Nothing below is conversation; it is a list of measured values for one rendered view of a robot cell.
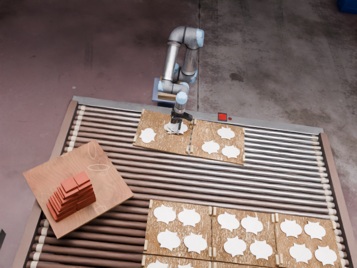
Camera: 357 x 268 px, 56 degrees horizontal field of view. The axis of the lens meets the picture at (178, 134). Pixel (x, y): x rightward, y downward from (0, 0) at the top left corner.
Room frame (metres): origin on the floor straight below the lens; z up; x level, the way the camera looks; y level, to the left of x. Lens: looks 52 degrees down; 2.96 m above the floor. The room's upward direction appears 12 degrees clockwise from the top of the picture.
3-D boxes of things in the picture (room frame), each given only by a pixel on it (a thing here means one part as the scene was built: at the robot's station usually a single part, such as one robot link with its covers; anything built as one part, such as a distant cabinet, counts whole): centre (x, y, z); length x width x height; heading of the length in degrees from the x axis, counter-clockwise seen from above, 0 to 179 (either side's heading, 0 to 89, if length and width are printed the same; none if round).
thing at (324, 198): (1.20, -0.22, 0.90); 1.95 x 0.05 x 0.05; 96
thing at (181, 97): (1.61, 0.03, 1.27); 0.09 x 0.08 x 0.11; 1
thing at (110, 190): (0.94, 0.55, 1.03); 0.50 x 0.50 x 0.02; 46
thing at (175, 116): (1.60, 0.04, 1.11); 0.09 x 0.08 x 0.12; 100
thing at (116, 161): (1.30, -0.20, 0.90); 1.95 x 0.05 x 0.05; 96
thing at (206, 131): (1.59, -0.31, 0.93); 0.41 x 0.35 x 0.02; 93
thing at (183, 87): (1.70, 0.05, 1.27); 0.11 x 0.11 x 0.08; 1
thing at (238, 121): (1.82, -0.15, 0.89); 2.08 x 0.08 x 0.06; 96
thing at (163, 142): (1.57, 0.11, 0.93); 0.41 x 0.35 x 0.02; 91
